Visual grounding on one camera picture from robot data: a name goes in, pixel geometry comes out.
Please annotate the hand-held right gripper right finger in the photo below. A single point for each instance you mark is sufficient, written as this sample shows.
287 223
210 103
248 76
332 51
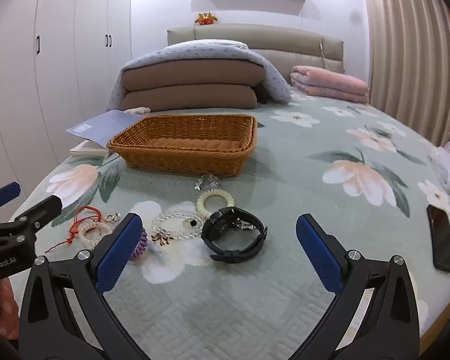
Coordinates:
318 255

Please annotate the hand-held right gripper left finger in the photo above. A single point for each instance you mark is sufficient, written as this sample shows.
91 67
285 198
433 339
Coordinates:
120 251

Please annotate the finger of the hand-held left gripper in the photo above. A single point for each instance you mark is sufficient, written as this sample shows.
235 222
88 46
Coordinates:
41 210
2 195

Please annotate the brown wicker basket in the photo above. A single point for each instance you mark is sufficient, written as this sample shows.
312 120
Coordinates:
187 157

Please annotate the person's left forearm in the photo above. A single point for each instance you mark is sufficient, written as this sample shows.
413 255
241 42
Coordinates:
5 303

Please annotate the green floral bedspread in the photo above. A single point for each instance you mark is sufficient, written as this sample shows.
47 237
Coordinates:
285 195

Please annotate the white book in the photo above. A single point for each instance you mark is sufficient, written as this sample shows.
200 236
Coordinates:
90 148

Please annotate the blue booklet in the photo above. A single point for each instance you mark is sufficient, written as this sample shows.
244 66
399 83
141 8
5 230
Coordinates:
101 127

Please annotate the black smartphone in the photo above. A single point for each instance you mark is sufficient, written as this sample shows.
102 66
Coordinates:
440 240

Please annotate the white knitted item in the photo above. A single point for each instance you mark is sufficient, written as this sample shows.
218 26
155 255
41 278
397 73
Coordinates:
137 111

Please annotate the white wardrobe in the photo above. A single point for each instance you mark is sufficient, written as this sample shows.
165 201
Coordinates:
60 63

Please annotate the folded pink blanket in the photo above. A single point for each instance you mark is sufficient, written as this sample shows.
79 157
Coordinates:
326 82

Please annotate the folded brown quilt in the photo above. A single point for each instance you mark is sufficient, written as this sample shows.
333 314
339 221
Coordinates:
187 82

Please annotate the beige padded headboard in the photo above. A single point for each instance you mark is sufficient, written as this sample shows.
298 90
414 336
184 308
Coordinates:
285 41

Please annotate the beige pleated curtain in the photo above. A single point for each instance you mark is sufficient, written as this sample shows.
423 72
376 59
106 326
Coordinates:
405 45

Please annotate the orange plush toy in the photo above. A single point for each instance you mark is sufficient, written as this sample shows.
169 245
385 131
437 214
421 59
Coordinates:
206 18

